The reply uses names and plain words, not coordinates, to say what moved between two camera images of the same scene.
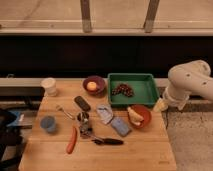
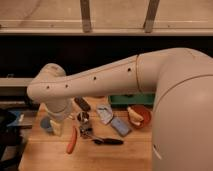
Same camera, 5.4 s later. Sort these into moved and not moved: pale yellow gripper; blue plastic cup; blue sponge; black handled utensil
Moved: pale yellow gripper
Not moved: black handled utensil; blue plastic cup; blue sponge
